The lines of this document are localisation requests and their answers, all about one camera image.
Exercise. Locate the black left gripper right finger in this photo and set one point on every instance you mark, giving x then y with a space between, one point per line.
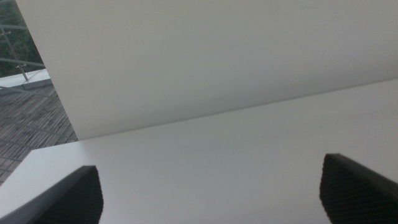
357 196

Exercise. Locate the white ledge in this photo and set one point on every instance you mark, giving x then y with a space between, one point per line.
31 80

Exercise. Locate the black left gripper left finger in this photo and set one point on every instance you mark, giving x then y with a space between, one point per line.
74 202

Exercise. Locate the metal railing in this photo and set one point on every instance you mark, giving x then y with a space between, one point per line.
21 61

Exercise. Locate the white backdrop panel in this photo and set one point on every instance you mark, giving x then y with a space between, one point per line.
186 62

